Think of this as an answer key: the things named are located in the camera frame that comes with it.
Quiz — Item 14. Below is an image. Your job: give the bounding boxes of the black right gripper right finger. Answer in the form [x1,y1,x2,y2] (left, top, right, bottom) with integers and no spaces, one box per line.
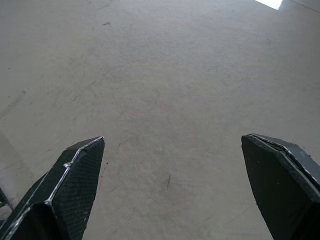
[241,133,320,240]

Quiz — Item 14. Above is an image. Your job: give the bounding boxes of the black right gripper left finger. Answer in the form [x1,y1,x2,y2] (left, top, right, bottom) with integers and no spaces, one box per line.
[0,136,105,240]

